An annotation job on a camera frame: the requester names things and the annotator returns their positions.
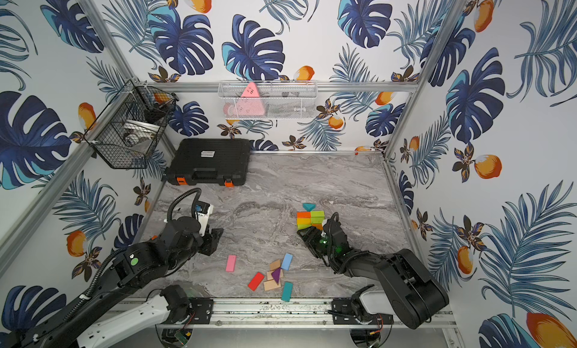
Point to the purple triangle block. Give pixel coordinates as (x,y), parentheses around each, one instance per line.
(276,275)

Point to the light blue block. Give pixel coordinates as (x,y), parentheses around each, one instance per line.
(286,262)

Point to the pink block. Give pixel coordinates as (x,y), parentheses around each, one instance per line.
(231,264)

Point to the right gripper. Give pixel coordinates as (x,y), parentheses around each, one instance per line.
(310,242)

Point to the pink triangle sign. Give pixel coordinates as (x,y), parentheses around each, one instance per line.
(250,102)

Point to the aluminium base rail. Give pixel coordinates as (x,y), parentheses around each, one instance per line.
(299,313)

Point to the red block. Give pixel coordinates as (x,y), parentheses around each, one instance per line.
(256,281)

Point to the black tool case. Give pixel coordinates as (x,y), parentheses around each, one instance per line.
(219,161)

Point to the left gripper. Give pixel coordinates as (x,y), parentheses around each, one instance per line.
(210,239)

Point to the natural wood block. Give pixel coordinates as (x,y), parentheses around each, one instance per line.
(271,285)

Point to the white wire shelf basket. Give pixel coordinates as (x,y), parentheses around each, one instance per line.
(282,99)

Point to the black wire basket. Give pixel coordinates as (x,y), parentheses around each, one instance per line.
(126,134)

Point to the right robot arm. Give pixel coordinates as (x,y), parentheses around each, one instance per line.
(413,293)

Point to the teal block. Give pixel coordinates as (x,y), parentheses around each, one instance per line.
(309,207)
(287,292)

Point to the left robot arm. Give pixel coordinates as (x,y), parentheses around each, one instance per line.
(37,317)

